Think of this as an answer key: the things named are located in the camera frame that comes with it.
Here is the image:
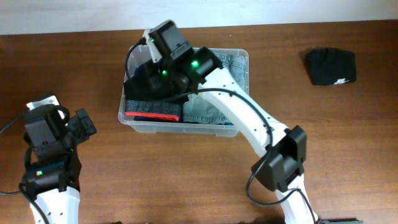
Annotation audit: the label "black garment with red trim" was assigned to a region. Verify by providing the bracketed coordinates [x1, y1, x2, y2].
[124, 60, 188, 123]

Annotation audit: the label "light blue jeans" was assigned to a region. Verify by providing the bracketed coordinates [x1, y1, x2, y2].
[182, 52, 246, 125]

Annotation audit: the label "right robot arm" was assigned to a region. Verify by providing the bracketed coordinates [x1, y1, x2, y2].
[143, 20, 320, 223]

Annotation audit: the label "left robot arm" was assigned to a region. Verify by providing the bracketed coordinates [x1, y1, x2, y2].
[19, 104, 96, 223]

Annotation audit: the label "clear plastic storage bin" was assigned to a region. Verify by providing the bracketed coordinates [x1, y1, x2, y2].
[118, 48, 249, 137]

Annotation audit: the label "folded black Nike garment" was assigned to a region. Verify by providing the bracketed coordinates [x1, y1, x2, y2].
[304, 48, 357, 86]

